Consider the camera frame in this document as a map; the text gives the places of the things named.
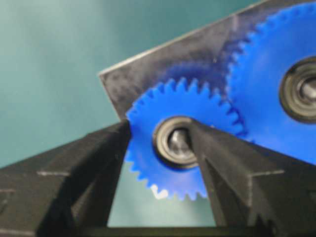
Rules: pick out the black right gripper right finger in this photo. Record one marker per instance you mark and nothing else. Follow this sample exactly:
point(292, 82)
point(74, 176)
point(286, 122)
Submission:
point(252, 186)

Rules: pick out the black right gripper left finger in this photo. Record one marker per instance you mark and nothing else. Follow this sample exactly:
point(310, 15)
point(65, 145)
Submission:
point(52, 193)

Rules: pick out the small blue plastic gear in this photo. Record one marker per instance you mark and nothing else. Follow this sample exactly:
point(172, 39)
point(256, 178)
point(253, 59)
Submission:
point(177, 175)

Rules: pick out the steel shaft on plate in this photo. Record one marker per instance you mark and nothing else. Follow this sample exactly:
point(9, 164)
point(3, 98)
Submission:
point(179, 144)

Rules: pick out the large blue plastic gear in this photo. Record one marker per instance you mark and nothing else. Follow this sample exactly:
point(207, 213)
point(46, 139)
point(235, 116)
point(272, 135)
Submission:
point(272, 82)

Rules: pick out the grey metal base plate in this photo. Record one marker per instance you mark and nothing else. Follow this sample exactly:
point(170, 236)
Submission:
point(212, 45)

